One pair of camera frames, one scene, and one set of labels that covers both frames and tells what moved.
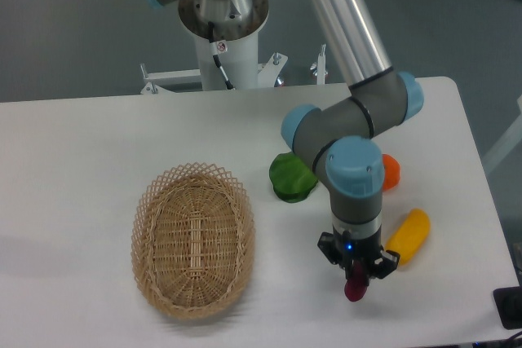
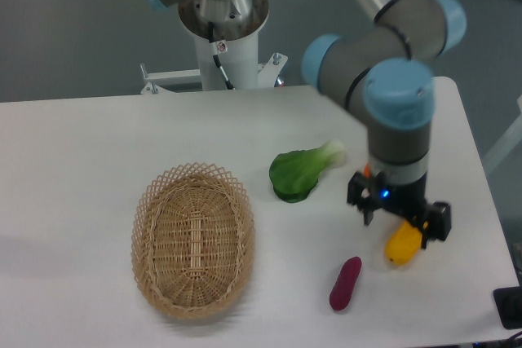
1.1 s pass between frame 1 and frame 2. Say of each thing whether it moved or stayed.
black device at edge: stayed
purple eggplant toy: moved
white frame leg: stayed
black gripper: moved
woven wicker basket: stayed
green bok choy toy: stayed
